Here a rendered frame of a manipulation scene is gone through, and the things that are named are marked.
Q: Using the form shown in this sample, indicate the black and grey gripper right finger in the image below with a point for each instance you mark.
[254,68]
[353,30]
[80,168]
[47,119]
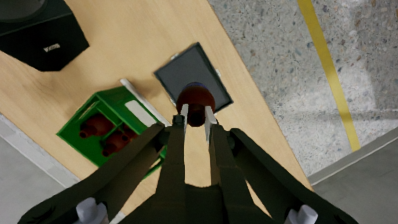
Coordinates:
[284,197]

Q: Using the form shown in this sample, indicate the green bottle crate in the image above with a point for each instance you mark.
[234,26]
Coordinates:
[126,108]

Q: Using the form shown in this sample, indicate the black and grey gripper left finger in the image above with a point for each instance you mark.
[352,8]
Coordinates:
[98,198]

